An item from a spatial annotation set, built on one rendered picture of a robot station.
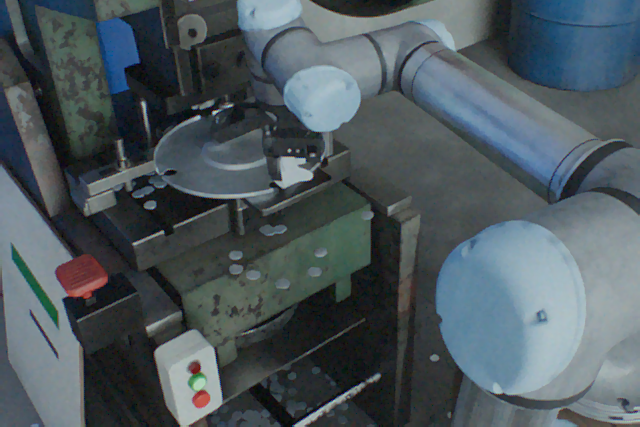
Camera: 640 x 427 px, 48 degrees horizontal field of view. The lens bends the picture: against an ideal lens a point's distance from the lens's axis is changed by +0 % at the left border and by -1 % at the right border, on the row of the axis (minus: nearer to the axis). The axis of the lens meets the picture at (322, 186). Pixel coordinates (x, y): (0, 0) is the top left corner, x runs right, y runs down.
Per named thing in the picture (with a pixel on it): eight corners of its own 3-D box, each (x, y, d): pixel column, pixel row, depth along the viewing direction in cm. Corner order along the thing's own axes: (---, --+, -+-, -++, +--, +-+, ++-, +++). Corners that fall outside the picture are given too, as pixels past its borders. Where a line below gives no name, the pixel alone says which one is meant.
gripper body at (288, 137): (321, 167, 103) (315, 109, 94) (261, 166, 104) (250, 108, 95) (325, 127, 108) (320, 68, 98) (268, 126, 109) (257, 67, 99)
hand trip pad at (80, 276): (120, 314, 105) (110, 274, 100) (81, 333, 102) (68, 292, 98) (101, 289, 109) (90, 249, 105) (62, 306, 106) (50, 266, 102)
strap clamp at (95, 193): (175, 181, 130) (166, 130, 124) (85, 216, 122) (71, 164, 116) (159, 167, 134) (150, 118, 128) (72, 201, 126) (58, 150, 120)
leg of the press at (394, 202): (434, 422, 170) (462, 67, 120) (397, 448, 164) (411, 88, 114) (229, 237, 232) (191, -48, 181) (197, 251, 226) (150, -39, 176)
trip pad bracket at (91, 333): (160, 377, 116) (138, 285, 105) (103, 408, 111) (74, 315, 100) (143, 355, 120) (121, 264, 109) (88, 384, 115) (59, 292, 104)
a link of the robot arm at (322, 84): (395, 67, 80) (346, 13, 86) (305, 92, 76) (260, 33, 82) (384, 120, 86) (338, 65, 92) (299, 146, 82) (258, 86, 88)
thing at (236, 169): (130, 139, 128) (130, 135, 127) (275, 96, 140) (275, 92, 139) (194, 221, 107) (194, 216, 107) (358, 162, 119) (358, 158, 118)
